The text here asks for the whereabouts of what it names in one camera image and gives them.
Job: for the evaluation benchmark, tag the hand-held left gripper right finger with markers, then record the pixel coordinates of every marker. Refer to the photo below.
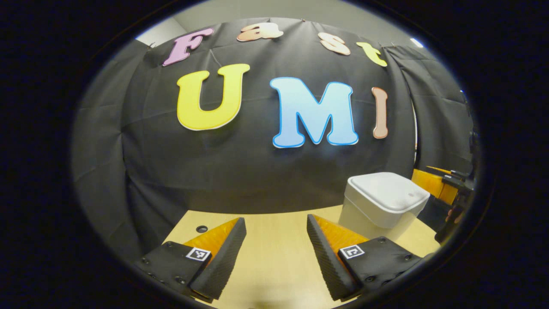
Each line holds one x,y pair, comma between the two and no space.
328,262

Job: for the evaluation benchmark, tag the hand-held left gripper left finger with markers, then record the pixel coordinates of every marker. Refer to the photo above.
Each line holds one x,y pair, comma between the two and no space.
223,262

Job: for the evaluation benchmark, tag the wooden desktop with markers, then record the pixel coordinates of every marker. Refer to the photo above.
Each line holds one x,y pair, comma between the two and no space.
274,257

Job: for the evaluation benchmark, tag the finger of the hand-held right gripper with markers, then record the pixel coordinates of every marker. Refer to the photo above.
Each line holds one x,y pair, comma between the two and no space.
431,185
446,172

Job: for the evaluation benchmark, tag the black desk grommet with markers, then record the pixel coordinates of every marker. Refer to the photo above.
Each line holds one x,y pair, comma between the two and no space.
201,228

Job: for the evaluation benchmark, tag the black backdrop cloth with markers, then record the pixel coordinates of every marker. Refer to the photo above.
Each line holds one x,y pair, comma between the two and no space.
214,171

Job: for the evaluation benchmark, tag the white desktop garbage bin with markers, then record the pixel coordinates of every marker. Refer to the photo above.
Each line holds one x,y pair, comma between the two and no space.
381,201

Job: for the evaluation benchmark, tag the ceiling light panel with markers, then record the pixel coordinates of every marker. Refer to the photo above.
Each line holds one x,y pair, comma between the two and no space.
416,42

